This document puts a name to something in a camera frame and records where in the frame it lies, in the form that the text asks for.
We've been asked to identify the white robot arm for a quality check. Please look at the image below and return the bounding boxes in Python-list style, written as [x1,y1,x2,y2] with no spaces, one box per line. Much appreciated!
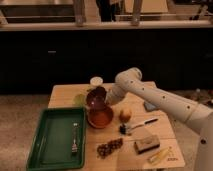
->
[106,67,213,171]

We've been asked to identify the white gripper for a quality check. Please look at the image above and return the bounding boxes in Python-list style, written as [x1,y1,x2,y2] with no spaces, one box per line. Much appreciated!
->
[105,84,122,105]

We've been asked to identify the blue grey cloth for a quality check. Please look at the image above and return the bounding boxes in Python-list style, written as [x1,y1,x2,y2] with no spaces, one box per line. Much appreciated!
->
[144,102,157,112]

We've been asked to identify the bunch of dark grapes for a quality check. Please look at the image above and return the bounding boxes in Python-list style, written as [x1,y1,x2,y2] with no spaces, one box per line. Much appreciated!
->
[97,138,123,158]

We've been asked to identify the silver fork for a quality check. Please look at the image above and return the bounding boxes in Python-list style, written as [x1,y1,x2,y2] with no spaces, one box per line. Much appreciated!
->
[71,123,78,154]

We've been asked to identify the orange brown bowl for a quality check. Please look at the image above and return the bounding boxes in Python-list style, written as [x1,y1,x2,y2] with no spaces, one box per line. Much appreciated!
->
[87,107,114,129]

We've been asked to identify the dark counter cabinet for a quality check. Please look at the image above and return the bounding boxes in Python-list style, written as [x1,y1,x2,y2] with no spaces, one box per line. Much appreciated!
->
[0,20,213,94]

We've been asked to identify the dark maroon bowl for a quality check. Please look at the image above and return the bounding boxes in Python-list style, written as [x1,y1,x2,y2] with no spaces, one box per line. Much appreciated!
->
[86,87,106,109]

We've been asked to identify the green plastic tray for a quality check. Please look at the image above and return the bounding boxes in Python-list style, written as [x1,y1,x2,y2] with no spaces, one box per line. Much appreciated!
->
[26,107,86,171]

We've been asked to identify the white cup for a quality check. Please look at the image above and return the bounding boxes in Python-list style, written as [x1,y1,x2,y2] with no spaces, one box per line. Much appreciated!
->
[90,76,103,89]

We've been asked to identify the light wooden cutting board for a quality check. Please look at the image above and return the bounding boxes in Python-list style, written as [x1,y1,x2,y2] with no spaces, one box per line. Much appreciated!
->
[117,139,185,171]

